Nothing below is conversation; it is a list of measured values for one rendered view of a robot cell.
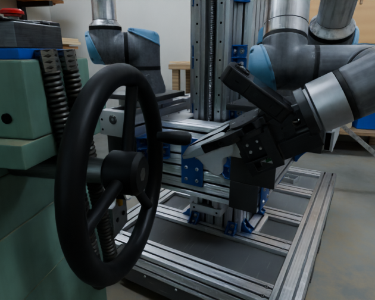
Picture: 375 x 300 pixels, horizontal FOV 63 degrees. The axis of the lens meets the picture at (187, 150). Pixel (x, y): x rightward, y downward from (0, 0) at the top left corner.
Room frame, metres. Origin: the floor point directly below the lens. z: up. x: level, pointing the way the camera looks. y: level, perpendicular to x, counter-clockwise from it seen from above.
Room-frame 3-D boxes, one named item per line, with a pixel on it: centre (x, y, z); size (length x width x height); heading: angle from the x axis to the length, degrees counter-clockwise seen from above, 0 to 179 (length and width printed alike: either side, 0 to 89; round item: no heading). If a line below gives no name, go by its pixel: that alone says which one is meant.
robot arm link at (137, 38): (1.21, 0.17, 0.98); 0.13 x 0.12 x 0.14; 100
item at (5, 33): (0.43, 0.23, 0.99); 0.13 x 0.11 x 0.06; 168
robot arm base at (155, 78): (1.21, 0.16, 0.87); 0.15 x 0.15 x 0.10
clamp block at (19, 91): (0.42, 0.23, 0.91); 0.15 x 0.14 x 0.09; 168
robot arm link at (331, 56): (0.51, -0.27, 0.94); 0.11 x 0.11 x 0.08; 75
